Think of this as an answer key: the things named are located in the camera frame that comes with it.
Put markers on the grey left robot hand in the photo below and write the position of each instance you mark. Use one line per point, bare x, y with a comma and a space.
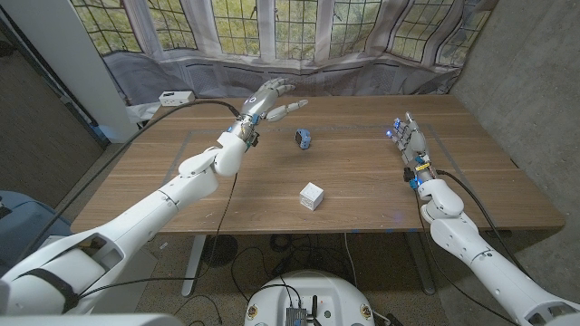
260, 103

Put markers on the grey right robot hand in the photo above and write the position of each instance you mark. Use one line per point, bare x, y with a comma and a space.
413, 142

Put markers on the blue toy camera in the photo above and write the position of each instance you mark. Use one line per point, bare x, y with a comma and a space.
303, 138

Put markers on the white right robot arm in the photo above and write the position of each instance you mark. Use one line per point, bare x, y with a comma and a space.
476, 253

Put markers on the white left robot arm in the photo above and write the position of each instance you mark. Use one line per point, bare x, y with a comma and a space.
136, 226

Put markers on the white cube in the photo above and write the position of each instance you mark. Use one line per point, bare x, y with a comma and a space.
311, 195

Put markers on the printed window backdrop cloth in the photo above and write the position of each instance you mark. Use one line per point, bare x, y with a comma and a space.
226, 72

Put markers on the white power box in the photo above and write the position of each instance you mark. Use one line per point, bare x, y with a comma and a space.
176, 98

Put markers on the white table leg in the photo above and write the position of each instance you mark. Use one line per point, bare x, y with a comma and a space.
194, 265
421, 265

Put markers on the black round floor base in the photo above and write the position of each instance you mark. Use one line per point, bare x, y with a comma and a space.
224, 249

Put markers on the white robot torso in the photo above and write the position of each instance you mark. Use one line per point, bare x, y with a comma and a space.
312, 294

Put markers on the white pillar panel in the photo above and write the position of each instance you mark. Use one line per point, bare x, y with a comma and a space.
77, 68

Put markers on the blue-grey chair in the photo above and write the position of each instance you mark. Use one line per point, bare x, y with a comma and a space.
27, 222

